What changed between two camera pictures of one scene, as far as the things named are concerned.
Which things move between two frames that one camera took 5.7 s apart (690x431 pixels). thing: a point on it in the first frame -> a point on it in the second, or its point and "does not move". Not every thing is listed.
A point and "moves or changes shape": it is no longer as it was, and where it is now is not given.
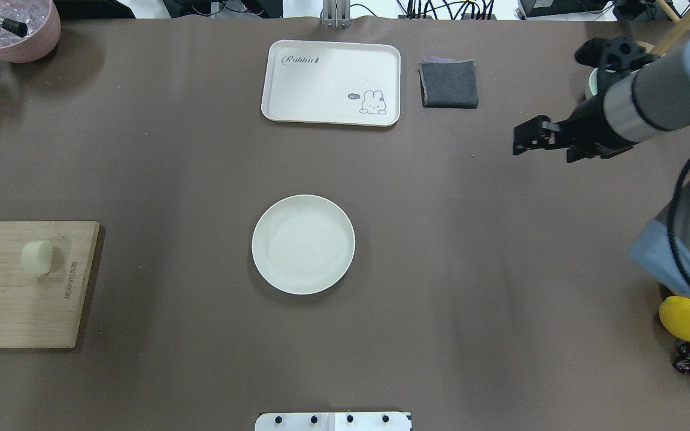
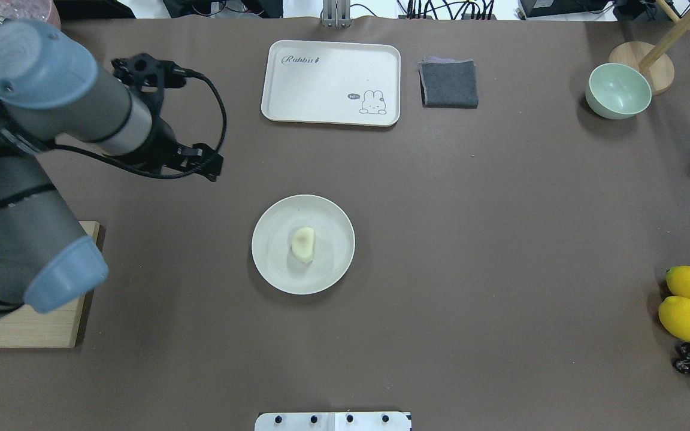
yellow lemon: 685,319 does not move
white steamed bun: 36,257 moves or changes shape
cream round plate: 303,244 does not move
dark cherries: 687,351 does not move
